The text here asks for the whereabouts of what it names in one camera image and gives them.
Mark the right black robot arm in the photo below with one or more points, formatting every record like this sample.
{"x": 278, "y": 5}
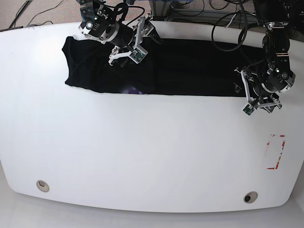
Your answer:
{"x": 99, "y": 19}

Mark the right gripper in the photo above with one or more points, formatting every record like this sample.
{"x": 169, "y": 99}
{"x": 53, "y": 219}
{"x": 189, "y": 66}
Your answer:
{"x": 125, "y": 39}

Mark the left table grommet hole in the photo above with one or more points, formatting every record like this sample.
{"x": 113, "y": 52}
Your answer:
{"x": 42, "y": 186}

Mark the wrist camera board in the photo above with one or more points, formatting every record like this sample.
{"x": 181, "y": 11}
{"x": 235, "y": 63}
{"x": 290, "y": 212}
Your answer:
{"x": 249, "y": 109}
{"x": 138, "y": 54}

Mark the right table grommet hole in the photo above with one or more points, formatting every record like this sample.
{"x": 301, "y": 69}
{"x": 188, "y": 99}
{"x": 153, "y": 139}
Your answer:
{"x": 250, "y": 197}

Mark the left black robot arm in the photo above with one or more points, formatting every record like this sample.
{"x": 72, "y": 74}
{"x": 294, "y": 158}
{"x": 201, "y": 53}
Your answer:
{"x": 265, "y": 79}

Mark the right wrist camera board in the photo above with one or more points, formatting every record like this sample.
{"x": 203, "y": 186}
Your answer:
{"x": 138, "y": 54}

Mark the table grommet hole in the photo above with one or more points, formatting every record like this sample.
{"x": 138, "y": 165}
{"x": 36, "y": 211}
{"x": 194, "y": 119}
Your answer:
{"x": 250, "y": 197}
{"x": 42, "y": 186}

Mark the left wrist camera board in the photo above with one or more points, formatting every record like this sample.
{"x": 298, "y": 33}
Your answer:
{"x": 249, "y": 109}

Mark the black t-shirt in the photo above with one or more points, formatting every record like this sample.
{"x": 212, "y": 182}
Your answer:
{"x": 177, "y": 67}

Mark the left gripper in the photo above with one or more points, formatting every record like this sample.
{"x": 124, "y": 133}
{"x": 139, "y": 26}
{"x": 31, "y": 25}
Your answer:
{"x": 256, "y": 95}

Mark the red tape rectangle marker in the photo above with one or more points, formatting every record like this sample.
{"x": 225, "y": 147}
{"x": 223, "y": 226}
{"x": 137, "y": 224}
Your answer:
{"x": 274, "y": 151}

